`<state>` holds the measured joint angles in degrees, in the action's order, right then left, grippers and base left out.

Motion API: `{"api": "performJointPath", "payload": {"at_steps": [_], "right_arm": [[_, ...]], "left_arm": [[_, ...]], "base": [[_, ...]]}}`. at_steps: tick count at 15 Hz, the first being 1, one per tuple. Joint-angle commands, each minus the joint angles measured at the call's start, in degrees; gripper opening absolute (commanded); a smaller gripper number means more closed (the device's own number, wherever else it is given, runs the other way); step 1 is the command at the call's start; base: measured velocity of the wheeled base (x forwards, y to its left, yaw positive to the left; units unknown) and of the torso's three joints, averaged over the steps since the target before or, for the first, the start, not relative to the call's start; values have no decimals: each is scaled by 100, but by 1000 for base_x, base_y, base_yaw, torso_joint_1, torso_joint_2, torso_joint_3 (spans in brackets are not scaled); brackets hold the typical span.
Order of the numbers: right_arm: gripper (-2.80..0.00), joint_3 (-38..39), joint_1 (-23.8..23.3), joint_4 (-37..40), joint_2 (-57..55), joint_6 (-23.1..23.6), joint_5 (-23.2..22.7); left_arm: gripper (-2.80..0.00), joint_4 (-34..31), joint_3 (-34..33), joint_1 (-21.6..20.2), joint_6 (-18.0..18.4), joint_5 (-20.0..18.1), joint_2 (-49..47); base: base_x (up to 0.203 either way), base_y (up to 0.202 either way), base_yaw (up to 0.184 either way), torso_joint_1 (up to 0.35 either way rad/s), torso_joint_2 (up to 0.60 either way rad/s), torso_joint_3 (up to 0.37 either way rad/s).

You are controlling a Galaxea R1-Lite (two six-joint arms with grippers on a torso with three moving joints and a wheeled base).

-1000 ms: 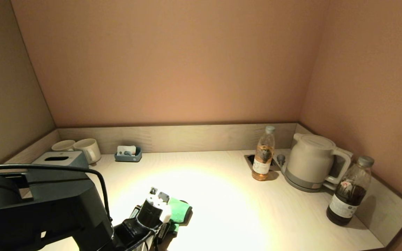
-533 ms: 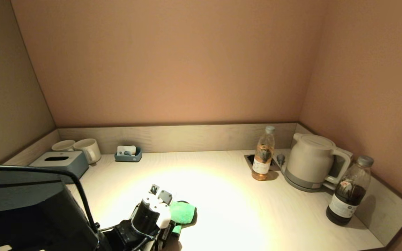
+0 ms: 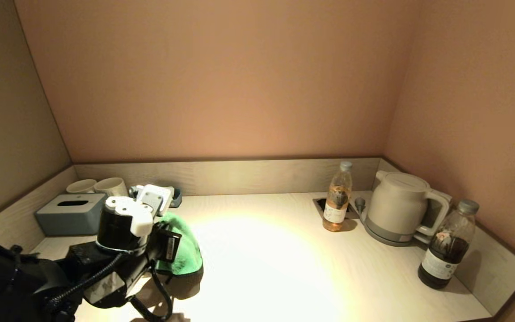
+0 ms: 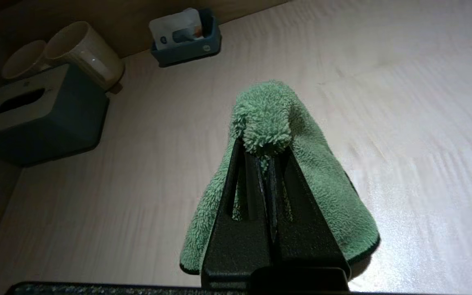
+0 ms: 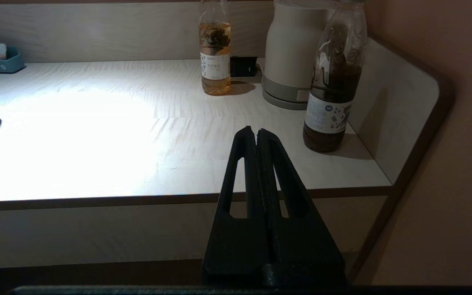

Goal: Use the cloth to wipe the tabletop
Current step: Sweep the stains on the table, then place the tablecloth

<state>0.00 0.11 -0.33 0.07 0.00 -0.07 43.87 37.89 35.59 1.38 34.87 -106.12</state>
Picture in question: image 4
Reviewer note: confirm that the white ceramic mug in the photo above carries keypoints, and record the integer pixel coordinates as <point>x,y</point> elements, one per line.
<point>23,61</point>
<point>92,61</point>

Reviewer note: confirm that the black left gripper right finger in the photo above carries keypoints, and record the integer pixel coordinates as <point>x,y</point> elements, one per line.
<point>305,237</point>

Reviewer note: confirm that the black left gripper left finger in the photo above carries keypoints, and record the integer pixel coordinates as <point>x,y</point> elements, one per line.
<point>240,246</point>

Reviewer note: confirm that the white sachets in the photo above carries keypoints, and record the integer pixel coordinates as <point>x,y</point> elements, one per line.
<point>174,28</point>

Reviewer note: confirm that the grey-blue tissue box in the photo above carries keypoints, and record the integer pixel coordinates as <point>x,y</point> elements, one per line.
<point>43,123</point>

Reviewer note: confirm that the green microfiber cloth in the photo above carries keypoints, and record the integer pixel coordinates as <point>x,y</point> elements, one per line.
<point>268,114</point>

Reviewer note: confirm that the small blue sachet tray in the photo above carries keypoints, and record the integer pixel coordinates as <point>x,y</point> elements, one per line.
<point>191,51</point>

